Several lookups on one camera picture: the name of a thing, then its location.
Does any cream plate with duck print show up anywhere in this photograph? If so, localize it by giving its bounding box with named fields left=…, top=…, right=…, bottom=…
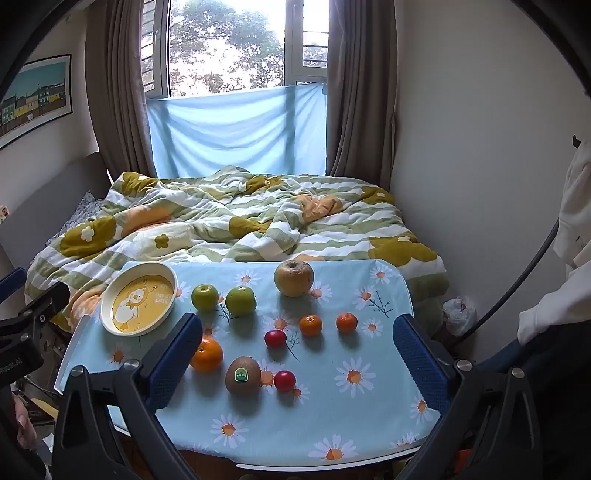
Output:
left=100, top=262, right=179, bottom=337

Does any green flower print blanket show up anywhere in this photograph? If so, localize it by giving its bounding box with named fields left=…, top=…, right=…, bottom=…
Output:
left=25, top=166, right=451, bottom=333

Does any grey headboard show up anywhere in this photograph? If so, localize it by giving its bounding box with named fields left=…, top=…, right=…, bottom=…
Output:
left=0, top=152, right=112, bottom=243

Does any white plastic bag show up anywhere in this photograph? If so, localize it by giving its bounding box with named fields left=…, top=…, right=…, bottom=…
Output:
left=442, top=296, right=479, bottom=337

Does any blue daisy print tablecloth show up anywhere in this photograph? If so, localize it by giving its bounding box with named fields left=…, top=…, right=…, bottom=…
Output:
left=60, top=259, right=441, bottom=467

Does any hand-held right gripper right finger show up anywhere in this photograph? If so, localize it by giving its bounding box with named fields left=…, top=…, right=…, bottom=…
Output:
left=392, top=315, right=543, bottom=480

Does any brown curtain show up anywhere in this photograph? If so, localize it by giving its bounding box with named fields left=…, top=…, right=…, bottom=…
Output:
left=325, top=0, right=400, bottom=192
left=85, top=0, right=171, bottom=181

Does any grey patterned bed sheet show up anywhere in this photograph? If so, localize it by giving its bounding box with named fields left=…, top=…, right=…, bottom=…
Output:
left=45, top=191, right=108, bottom=247

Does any window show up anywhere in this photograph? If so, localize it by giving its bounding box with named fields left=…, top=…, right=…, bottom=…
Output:
left=141, top=0, right=331, bottom=100

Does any light blue window cloth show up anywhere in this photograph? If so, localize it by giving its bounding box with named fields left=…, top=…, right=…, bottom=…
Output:
left=147, top=83, right=329, bottom=178

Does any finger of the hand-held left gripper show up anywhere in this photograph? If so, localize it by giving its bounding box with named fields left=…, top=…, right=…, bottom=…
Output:
left=18, top=281, right=71, bottom=331
left=0, top=268, right=27, bottom=294

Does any person's left hand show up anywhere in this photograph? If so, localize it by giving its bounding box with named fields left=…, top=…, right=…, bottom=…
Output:
left=13, top=396, right=38, bottom=451

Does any black cable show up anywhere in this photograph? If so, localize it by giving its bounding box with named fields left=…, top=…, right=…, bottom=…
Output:
left=462, top=220, right=561, bottom=344

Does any white folding table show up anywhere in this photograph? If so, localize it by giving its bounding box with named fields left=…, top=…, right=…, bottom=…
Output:
left=53, top=261, right=441, bottom=472

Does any yellow apple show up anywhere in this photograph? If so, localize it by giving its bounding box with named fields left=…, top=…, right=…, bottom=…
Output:
left=274, top=259, right=315, bottom=297

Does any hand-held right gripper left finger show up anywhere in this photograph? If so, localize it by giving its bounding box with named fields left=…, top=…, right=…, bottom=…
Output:
left=51, top=313, right=204, bottom=480

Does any large orange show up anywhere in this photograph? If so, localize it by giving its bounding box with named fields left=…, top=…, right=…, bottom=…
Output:
left=190, top=337, right=225, bottom=373

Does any wall poster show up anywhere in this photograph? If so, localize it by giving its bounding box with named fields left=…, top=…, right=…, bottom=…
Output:
left=0, top=54, right=73, bottom=151

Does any brown kiwi with green sticker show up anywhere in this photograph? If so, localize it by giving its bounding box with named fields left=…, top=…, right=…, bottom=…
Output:
left=225, top=356, right=262, bottom=396

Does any green apple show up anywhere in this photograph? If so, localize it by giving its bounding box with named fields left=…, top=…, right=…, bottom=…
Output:
left=225, top=285, right=257, bottom=317
left=191, top=283, right=219, bottom=311

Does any white garment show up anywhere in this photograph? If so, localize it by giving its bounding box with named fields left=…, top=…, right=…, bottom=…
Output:
left=517, top=137, right=591, bottom=347

